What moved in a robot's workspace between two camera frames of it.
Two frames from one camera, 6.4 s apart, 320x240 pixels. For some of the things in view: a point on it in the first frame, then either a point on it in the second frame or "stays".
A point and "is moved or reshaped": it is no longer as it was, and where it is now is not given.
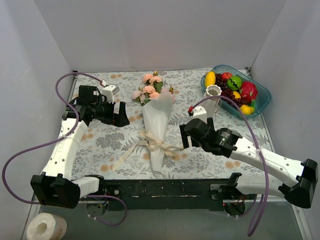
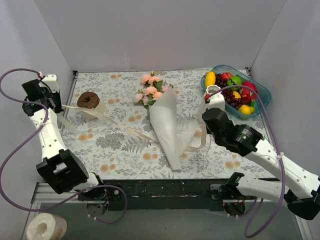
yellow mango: [210, 78] stays
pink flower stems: [152, 85] stays
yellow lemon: [247, 110] stays
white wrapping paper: [155, 113] -> [175, 134]
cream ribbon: [151, 144] is moved or reshaped
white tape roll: [46, 226] stays
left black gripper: [116, 116] -> [57, 100]
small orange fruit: [236, 94] stays
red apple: [226, 75] stays
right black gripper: [191, 133] -> [208, 116]
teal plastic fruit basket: [253, 96] stays
